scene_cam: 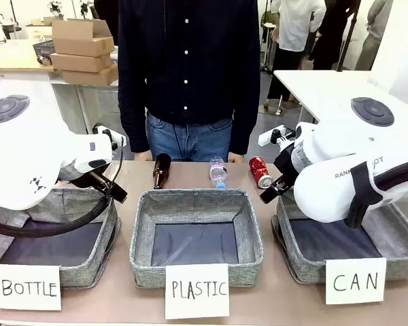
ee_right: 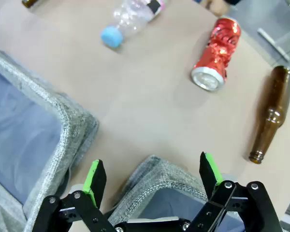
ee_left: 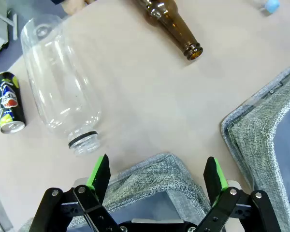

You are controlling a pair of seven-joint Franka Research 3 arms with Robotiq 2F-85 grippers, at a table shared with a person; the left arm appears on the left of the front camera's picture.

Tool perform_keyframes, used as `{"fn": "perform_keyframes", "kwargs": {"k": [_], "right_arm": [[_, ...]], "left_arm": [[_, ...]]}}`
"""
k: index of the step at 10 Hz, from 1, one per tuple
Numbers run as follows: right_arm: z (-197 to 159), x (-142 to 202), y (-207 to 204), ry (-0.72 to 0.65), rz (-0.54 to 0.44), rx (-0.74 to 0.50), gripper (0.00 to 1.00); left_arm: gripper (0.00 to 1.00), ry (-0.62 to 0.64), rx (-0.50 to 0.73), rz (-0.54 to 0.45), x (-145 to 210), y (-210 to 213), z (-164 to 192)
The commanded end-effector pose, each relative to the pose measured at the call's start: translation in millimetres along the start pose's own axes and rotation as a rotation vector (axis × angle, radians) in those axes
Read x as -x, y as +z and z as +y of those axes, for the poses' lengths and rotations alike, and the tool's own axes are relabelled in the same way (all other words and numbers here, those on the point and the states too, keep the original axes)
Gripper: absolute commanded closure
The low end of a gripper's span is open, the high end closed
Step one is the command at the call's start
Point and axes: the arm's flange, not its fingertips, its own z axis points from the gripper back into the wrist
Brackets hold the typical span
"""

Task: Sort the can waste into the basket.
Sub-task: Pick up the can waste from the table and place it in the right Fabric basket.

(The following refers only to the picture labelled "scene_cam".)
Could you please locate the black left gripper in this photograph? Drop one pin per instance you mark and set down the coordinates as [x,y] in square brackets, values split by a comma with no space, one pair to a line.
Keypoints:
[115,194]

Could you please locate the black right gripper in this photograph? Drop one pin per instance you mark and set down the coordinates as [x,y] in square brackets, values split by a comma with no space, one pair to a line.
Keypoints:
[285,163]

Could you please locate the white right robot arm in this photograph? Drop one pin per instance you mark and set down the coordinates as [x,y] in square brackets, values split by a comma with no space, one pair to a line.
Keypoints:
[340,176]

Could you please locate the person left forearm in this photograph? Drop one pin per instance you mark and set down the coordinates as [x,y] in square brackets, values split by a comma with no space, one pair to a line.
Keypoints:
[246,119]

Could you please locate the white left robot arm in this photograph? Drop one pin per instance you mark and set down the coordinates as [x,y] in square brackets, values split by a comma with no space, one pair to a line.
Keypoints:
[27,146]

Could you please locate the person right forearm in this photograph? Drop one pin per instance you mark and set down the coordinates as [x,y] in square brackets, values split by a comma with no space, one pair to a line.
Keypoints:
[132,119]

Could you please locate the red drink can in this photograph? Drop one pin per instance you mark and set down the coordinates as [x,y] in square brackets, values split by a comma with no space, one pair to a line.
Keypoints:
[260,171]

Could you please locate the grey fabric basket plastic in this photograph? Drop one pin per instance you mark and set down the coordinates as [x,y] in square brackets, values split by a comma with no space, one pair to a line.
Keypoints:
[197,207]

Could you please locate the grey fabric basket can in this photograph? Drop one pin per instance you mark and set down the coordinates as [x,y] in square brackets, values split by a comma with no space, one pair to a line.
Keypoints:
[302,268]

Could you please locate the grey fabric basket bottle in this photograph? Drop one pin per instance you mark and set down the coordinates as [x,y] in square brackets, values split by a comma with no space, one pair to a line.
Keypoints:
[85,271]

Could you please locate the paper label CAN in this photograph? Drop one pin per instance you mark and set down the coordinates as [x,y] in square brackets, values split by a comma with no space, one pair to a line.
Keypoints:
[355,281]

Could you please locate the person right hand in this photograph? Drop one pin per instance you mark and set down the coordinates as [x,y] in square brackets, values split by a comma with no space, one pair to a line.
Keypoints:
[143,156]

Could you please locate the person left hand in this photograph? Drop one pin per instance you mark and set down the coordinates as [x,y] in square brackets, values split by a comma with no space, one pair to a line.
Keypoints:
[236,158]

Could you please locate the brown glass bottle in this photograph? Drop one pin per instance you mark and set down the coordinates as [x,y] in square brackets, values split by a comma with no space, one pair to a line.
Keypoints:
[161,169]

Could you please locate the clear plastic water bottle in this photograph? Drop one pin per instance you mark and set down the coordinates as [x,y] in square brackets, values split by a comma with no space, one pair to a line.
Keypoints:
[218,171]

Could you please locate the white desk under boxes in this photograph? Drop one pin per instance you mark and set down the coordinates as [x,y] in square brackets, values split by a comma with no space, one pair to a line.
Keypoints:
[88,102]

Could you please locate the white table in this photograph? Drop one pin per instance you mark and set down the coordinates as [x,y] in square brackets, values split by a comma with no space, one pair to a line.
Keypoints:
[326,88]

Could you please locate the flat closed cardboard box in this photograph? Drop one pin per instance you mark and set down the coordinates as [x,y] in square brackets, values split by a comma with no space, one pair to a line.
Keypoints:
[80,62]
[92,76]

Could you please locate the paper label PLASTIC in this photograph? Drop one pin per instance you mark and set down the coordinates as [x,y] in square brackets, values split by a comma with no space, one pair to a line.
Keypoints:
[197,291]

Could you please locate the paper label BOTTLE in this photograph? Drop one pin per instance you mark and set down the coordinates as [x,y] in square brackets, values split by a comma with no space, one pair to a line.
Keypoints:
[29,288]

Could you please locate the person in dark shirt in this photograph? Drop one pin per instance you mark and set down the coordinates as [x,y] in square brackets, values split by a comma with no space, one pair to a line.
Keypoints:
[190,68]

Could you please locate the open cardboard box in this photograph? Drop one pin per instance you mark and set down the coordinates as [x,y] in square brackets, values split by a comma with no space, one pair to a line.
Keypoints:
[81,37]

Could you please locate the black plastic crate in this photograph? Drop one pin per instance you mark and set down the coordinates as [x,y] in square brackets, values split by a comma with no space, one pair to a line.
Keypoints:
[44,49]

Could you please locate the bystander in white shirt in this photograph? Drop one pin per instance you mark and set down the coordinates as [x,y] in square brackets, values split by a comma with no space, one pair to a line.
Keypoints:
[297,30]

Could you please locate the bystander in black clothes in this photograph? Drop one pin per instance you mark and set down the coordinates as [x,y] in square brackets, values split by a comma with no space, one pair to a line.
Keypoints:
[330,37]

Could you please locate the light wooden table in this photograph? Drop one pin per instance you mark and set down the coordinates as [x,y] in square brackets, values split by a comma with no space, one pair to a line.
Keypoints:
[13,57]

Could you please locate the black tripod pole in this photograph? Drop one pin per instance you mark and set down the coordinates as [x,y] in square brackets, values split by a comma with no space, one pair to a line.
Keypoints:
[348,37]

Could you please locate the white plastic crate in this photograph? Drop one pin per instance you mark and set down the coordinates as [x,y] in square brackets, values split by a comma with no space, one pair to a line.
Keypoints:
[39,32]

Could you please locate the bystander in beige clothes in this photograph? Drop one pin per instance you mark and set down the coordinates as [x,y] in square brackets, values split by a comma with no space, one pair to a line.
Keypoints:
[374,37]

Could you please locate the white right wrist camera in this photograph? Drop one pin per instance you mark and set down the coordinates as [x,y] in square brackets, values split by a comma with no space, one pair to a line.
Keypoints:
[272,135]

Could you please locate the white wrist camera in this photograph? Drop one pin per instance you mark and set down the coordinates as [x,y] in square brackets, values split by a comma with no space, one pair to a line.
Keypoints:
[106,133]
[272,135]

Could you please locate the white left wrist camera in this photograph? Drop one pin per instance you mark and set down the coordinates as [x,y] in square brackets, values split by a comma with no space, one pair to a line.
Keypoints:
[106,133]

